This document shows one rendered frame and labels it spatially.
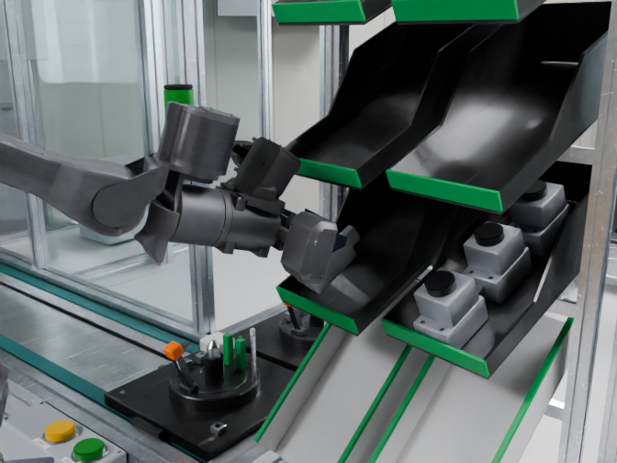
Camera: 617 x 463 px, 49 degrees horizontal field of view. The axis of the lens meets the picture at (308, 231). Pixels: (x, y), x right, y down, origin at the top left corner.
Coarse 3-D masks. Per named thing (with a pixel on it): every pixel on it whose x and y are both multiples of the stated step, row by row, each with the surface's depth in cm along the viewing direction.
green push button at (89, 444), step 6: (90, 438) 92; (96, 438) 92; (78, 444) 91; (84, 444) 91; (90, 444) 91; (96, 444) 91; (102, 444) 91; (78, 450) 90; (84, 450) 90; (90, 450) 90; (96, 450) 90; (102, 450) 90; (78, 456) 89; (84, 456) 89; (90, 456) 89; (96, 456) 90
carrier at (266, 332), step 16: (272, 320) 131; (288, 320) 125; (304, 320) 126; (320, 320) 123; (240, 336) 123; (256, 336) 124; (272, 336) 124; (288, 336) 120; (304, 336) 119; (256, 352) 118; (272, 352) 118; (288, 352) 118; (304, 352) 118; (288, 368) 114
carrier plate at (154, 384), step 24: (192, 360) 115; (264, 360) 115; (144, 384) 107; (168, 384) 107; (264, 384) 107; (120, 408) 102; (144, 408) 100; (168, 408) 100; (240, 408) 100; (264, 408) 100; (168, 432) 95; (192, 432) 94; (240, 432) 94; (216, 456) 91
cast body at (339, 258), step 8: (344, 232) 77; (352, 232) 77; (352, 240) 77; (344, 248) 75; (352, 248) 76; (336, 256) 75; (344, 256) 75; (352, 256) 76; (336, 264) 75; (344, 264) 76; (328, 272) 75; (336, 272) 75; (328, 280) 75; (312, 288) 75; (320, 288) 75
